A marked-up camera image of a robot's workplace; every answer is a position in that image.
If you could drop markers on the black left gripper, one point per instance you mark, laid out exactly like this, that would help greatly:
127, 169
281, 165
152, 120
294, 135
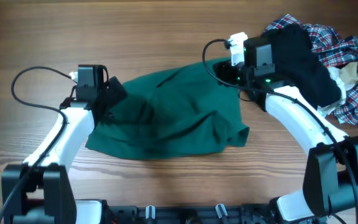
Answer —
115, 90

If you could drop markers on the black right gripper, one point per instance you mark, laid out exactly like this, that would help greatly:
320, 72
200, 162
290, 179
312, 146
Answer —
223, 70

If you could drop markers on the dark green skirt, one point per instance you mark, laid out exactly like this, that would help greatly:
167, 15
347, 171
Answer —
172, 113

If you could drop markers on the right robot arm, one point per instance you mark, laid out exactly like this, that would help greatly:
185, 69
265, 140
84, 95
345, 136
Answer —
330, 183

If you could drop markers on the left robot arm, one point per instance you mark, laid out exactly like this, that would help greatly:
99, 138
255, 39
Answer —
39, 190

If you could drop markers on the black garment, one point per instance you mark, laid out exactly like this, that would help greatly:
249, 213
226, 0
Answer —
292, 55

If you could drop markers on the white garment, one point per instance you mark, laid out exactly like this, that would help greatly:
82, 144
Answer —
335, 76

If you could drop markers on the red plaid shirt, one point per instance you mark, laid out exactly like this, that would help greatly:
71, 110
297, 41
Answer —
332, 50

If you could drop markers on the beige garment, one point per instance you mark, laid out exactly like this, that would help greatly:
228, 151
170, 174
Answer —
349, 74

